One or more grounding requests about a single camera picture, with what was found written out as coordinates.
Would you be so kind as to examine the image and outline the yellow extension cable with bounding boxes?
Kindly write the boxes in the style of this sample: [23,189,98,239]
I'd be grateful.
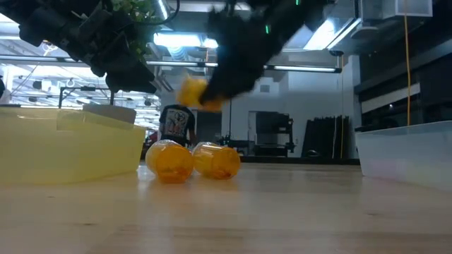
[403,13,413,127]

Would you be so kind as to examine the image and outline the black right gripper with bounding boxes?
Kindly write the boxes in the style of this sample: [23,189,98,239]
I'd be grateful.
[199,0,301,106]

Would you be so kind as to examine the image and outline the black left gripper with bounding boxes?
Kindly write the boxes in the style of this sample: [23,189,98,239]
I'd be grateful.
[69,3,158,95]

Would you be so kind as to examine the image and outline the person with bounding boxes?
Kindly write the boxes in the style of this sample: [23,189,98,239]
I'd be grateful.
[158,104,197,147]

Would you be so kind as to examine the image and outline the yellow translucent plastic bin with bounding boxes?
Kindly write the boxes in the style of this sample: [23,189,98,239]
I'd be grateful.
[0,107,146,185]

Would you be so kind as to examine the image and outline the black equipment rack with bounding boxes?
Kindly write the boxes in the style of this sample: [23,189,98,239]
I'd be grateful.
[246,111,296,158]

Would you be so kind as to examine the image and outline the ceiling light panel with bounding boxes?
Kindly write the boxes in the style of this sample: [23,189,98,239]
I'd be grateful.
[152,32,219,49]
[302,16,362,51]

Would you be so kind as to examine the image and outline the clear plastic bin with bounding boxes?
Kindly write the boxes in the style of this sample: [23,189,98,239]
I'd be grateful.
[355,120,452,193]

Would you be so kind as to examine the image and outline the black curtain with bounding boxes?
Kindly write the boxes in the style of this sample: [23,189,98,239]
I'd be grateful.
[302,115,351,159]

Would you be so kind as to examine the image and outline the black aluminium table frame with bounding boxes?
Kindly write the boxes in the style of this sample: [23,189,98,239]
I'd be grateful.
[239,156,361,166]

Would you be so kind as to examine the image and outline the grey ceiling duct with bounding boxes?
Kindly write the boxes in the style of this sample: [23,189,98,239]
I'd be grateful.
[359,0,434,20]

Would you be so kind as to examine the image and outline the ceiling light strip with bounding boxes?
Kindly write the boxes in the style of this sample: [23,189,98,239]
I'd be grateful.
[271,64,343,74]

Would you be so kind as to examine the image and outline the orange pill bottle white cap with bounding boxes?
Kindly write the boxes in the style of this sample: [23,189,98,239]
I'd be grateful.
[145,139,194,184]
[176,75,223,113]
[192,141,241,180]

